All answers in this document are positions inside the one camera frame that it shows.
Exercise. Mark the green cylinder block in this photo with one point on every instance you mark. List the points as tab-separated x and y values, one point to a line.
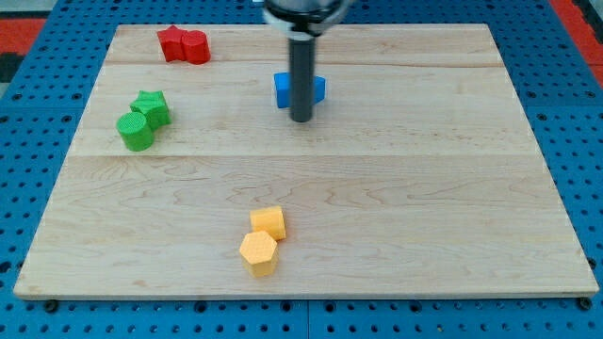
135	131

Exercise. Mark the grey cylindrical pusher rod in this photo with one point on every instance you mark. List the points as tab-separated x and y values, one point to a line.
301	64

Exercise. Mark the red star block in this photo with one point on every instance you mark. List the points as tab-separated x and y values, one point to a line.
170	42

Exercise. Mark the yellow hexagon block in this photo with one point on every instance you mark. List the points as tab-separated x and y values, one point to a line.
259	253

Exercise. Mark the blue cube block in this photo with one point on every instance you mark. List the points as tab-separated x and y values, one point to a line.
282	89

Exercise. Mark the red cylinder block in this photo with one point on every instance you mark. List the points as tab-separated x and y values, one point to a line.
196	47

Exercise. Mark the yellow cube block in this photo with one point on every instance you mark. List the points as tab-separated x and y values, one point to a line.
270	220

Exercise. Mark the wooden board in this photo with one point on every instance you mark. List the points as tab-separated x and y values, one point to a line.
418	177

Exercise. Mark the green star block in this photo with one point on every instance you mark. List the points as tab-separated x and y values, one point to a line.
153	105

